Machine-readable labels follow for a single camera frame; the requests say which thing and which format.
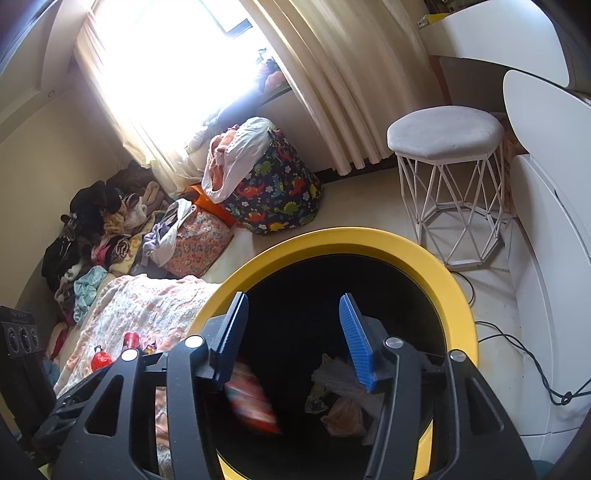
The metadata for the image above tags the pink floral blanket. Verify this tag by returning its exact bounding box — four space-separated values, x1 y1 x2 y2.
53 273 221 478

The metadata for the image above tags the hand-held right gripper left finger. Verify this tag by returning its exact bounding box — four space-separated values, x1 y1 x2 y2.
53 291 250 480

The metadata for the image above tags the red patterned snack packet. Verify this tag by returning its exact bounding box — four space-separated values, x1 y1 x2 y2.
224 362 282 435

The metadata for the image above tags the teal cloth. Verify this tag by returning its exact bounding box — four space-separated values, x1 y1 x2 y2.
73 265 109 324

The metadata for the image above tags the lavender garment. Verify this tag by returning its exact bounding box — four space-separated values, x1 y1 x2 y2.
141 199 192 268

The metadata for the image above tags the orange tinted plastic bag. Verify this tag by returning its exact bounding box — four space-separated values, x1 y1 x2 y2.
321 397 377 444

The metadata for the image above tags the pile of clothes on windowsill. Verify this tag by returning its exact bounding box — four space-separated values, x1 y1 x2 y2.
185 46 291 153

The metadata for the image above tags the dinosaur print laundry basket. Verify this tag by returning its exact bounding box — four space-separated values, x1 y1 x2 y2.
226 131 324 236

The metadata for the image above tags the white cloth in basket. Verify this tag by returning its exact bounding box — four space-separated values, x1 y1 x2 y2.
202 117 278 204

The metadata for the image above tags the pile of dark clothes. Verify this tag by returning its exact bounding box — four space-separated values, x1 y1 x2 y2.
41 159 171 296

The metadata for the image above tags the yellow rimmed black trash bin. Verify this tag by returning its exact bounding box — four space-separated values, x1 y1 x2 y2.
187 227 481 480

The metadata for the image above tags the narrow cream curtain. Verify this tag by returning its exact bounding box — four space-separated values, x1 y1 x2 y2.
74 9 204 195

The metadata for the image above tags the white drawer cabinet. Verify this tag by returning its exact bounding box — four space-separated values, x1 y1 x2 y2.
502 69 591 450

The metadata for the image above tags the red round item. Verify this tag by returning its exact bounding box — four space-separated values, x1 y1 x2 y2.
90 346 113 371

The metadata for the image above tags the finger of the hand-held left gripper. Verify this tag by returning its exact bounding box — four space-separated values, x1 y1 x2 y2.
33 395 92 462

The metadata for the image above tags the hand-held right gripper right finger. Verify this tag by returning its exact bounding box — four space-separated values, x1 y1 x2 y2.
338 293 539 480

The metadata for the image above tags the red cloth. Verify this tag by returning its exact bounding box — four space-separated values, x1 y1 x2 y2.
46 320 71 361

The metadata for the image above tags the white vanity desk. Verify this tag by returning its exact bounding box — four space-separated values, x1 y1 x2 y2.
418 0 583 90

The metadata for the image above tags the black cable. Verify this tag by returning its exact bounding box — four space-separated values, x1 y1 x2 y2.
450 270 591 407

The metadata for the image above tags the clear plastic wrapper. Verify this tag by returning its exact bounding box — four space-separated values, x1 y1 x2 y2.
310 353 384 402

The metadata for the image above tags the white wire frame stool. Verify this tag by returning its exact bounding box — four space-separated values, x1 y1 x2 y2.
387 105 509 271

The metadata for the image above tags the pink floral bag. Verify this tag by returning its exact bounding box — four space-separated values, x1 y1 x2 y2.
164 210 236 278

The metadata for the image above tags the wide cream curtain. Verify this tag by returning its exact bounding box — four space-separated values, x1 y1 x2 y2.
240 0 437 176

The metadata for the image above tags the black framed window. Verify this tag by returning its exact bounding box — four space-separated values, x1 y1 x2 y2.
92 0 273 116

